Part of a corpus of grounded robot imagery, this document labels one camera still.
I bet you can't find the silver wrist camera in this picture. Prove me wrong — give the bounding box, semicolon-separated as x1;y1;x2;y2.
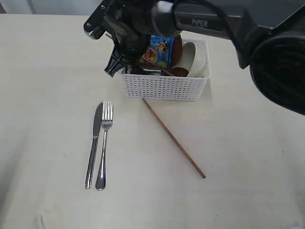
83;0;110;40

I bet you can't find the white perforated plastic basket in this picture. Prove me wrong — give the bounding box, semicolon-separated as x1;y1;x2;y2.
119;38;211;101

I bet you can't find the blue chips bag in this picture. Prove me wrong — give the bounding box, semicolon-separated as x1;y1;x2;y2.
143;35;174;69

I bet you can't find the black cable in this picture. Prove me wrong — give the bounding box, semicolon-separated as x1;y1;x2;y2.
173;0;239;48

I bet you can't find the silver metal knife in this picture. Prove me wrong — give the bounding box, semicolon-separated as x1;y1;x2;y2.
85;102;103;189

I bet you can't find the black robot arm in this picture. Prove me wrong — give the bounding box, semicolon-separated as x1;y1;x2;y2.
102;0;305;115

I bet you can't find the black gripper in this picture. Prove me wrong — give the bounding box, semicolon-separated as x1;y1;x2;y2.
102;0;155;77

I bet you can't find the shiny metal cup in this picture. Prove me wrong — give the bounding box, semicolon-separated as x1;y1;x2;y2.
127;67;162;76

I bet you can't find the white ceramic bowl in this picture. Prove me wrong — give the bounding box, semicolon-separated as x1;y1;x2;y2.
174;42;207;78

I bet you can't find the brown wooden spoon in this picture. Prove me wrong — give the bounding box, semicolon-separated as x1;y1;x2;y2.
132;62;189;77

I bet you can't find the silver metal fork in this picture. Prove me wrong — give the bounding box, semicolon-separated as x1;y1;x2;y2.
95;101;113;190

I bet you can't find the brown round plate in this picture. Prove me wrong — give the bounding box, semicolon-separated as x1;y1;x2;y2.
171;35;183;67

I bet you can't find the brown wooden chopstick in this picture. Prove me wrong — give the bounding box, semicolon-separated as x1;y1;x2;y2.
105;35;174;77
142;98;206;179

